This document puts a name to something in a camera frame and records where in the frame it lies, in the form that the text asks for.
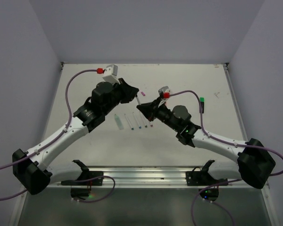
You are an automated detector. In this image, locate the aluminium rail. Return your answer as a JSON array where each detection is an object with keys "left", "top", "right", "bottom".
[{"left": 47, "top": 166, "right": 269, "bottom": 189}]

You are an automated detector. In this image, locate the light green highlighter body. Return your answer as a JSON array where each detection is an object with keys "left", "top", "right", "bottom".
[{"left": 114, "top": 114, "right": 124, "bottom": 130}]

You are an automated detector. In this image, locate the blue capped white marker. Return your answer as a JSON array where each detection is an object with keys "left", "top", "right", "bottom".
[{"left": 133, "top": 112, "right": 142, "bottom": 129}]

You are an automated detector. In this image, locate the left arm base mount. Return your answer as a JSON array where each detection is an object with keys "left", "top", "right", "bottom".
[{"left": 58, "top": 160, "right": 104, "bottom": 202}]

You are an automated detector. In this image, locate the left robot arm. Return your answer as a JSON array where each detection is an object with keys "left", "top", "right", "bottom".
[{"left": 12, "top": 78, "right": 139, "bottom": 195}]

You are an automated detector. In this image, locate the teal capped white marker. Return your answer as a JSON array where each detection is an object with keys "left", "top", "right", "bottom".
[{"left": 124, "top": 114, "right": 134, "bottom": 130}]

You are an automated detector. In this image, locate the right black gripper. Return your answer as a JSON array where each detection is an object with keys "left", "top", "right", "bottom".
[{"left": 137, "top": 97, "right": 180, "bottom": 132}]

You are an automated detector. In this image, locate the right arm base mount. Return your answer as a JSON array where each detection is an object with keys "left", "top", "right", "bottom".
[{"left": 185, "top": 160, "right": 228, "bottom": 202}]

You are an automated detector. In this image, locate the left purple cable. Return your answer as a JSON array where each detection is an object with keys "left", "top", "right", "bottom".
[{"left": 0, "top": 67, "right": 116, "bottom": 203}]

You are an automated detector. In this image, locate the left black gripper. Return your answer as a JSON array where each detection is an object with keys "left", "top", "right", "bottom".
[{"left": 101, "top": 76, "right": 137, "bottom": 114}]

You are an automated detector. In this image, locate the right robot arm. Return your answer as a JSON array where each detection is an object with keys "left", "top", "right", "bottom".
[{"left": 137, "top": 99, "right": 275, "bottom": 189}]

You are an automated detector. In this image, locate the dark green capped marker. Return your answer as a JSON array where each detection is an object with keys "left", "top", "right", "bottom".
[{"left": 141, "top": 114, "right": 148, "bottom": 128}]

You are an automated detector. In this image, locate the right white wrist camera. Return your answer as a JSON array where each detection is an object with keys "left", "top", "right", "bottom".
[{"left": 158, "top": 86, "right": 171, "bottom": 105}]

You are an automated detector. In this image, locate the black green highlighter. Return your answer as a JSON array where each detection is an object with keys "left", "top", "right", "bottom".
[{"left": 200, "top": 97, "right": 205, "bottom": 113}]

